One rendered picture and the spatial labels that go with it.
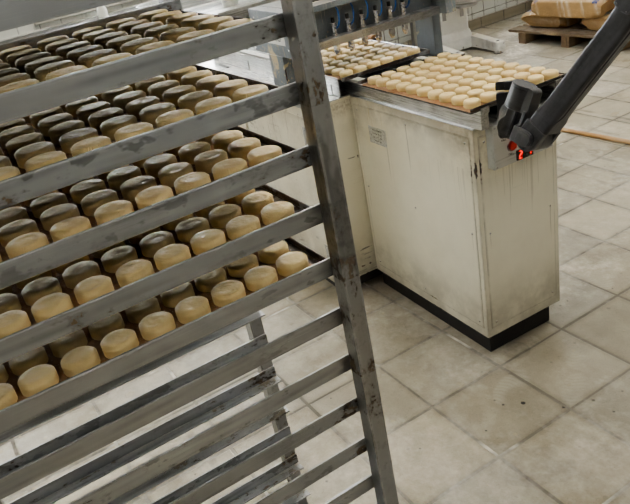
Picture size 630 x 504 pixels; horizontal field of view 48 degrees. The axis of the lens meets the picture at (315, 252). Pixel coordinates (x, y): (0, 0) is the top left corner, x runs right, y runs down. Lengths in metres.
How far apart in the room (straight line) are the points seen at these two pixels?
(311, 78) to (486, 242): 1.47
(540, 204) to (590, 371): 0.57
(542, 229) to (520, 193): 0.19
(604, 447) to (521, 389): 0.34
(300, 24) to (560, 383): 1.78
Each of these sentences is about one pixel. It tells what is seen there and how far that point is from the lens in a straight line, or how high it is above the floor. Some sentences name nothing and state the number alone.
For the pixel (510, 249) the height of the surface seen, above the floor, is 0.39.
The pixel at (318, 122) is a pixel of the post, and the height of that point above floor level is 1.28.
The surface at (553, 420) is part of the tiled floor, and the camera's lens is 2.34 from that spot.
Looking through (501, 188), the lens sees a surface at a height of 0.62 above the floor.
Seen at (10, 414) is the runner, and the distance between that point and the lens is 0.98.
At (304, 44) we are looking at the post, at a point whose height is 1.39.
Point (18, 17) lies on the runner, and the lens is 0.85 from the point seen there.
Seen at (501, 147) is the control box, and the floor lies 0.77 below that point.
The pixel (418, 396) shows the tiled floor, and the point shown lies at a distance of 2.44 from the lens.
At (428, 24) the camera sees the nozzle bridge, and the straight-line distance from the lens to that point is 3.05.
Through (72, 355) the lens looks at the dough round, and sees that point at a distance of 1.03.
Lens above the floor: 1.57
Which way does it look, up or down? 27 degrees down
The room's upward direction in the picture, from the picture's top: 11 degrees counter-clockwise
